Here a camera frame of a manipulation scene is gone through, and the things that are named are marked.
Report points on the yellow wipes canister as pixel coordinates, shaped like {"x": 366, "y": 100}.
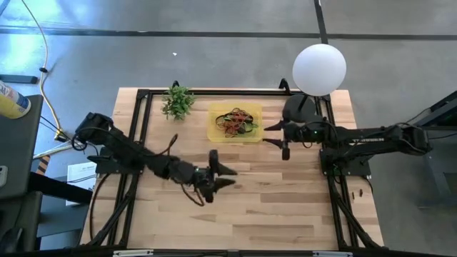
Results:
{"x": 14, "y": 103}

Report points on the yellow rubber band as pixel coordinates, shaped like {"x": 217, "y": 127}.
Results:
{"x": 230, "y": 135}

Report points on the black metal stand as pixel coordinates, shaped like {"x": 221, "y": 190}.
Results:
{"x": 439, "y": 178}

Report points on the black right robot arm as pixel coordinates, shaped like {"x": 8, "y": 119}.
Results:
{"x": 375, "y": 139}

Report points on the green rubber band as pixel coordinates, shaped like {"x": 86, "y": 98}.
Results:
{"x": 254, "y": 126}

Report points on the yellow black striped block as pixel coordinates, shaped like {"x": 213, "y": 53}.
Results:
{"x": 43, "y": 165}

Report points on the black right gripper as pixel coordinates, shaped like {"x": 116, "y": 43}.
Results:
{"x": 300, "y": 133}

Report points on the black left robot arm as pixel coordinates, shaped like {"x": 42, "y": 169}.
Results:
{"x": 135, "y": 153}

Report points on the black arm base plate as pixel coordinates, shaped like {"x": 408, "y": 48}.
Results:
{"x": 101, "y": 167}
{"x": 357, "y": 169}

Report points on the black desk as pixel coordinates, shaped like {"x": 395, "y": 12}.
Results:
{"x": 21, "y": 142}

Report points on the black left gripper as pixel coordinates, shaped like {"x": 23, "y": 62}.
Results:
{"x": 205, "y": 178}

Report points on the silver bracket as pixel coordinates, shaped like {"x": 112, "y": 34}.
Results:
{"x": 132, "y": 253}
{"x": 332, "y": 254}

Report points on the black metal table frame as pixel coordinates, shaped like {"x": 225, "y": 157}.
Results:
{"x": 257, "y": 92}

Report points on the white globe lamp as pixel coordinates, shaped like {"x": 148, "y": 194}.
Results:
{"x": 317, "y": 69}

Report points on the black flat bar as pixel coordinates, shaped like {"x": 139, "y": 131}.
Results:
{"x": 18, "y": 79}

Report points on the yellow translucent plastic bin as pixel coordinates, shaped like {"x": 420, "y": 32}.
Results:
{"x": 214, "y": 135}

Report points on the white paper sheet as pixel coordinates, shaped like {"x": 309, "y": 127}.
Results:
{"x": 80, "y": 171}

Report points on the green plant in white pot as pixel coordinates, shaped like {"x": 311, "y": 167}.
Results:
{"x": 178, "y": 103}

